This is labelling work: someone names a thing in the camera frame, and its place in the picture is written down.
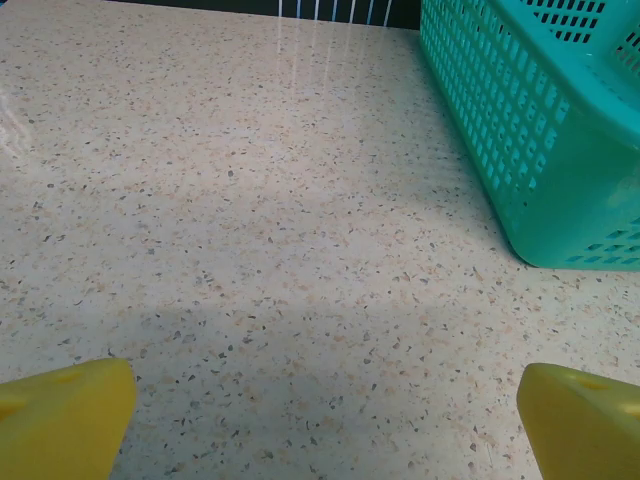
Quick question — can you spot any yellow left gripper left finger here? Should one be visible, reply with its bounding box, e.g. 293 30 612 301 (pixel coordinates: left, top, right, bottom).
0 356 138 480

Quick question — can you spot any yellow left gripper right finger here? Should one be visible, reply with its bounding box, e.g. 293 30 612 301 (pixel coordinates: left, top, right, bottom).
516 362 640 480

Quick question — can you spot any teal plastic basket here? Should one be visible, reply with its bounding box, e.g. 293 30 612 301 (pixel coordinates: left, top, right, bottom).
418 0 640 273

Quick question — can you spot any blue printed enclosure panel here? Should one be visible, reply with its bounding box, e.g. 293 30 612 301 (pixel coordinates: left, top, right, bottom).
107 0 422 30

